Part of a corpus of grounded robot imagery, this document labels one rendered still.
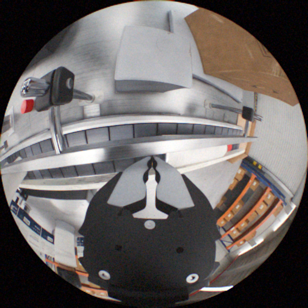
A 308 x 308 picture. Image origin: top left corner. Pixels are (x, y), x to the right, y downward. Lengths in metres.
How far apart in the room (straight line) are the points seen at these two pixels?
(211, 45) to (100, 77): 0.25
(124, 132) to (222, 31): 0.31
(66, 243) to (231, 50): 0.66
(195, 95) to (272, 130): 3.75
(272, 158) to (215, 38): 3.75
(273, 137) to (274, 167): 0.90
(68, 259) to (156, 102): 0.52
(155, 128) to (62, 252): 0.46
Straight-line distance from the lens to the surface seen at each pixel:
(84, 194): 0.27
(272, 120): 4.01
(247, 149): 0.80
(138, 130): 0.16
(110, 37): 0.27
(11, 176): 0.28
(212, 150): 0.19
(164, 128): 0.17
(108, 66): 0.22
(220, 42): 0.27
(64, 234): 0.43
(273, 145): 3.87
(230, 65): 0.24
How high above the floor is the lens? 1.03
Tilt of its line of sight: 56 degrees down
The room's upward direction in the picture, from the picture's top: 143 degrees clockwise
